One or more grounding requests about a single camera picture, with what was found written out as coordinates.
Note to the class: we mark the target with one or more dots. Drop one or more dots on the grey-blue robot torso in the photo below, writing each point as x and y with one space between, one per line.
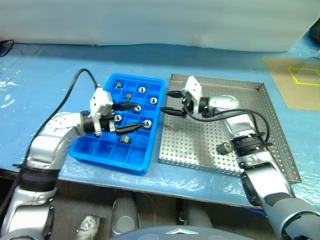
167 233

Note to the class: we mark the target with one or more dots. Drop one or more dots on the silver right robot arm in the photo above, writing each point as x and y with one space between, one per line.
270 180

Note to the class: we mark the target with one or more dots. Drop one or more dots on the white crumpled wrap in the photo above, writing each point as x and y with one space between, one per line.
88 225

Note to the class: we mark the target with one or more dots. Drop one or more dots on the brown cardboard sheet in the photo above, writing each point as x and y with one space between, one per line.
287 97

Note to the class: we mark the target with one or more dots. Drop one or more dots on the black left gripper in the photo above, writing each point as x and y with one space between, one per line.
108 122

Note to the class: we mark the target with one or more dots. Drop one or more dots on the blue compartment tray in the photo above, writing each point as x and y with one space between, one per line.
105 150

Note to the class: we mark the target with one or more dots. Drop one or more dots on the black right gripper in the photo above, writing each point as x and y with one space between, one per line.
188 106

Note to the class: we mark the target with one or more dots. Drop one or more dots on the perforated metal tray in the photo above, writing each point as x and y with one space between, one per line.
180 145

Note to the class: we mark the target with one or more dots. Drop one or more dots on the metal nut in blue tray top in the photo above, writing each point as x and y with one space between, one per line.
141 89

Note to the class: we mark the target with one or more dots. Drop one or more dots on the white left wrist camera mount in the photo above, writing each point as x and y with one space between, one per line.
100 101

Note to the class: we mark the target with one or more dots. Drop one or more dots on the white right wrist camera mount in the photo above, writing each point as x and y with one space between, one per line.
193 87

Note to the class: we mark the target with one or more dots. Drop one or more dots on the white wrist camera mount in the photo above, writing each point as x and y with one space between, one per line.
193 87
100 101

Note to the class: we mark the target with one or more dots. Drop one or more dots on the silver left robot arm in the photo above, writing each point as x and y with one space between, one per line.
50 140

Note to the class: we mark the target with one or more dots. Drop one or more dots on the grey rounded cylinder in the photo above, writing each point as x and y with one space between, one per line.
123 217
197 217

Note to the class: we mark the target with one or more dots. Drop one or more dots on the large white backdrop sheet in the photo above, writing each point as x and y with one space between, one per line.
150 22

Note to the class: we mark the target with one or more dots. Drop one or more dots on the black bag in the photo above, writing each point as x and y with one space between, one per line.
315 32

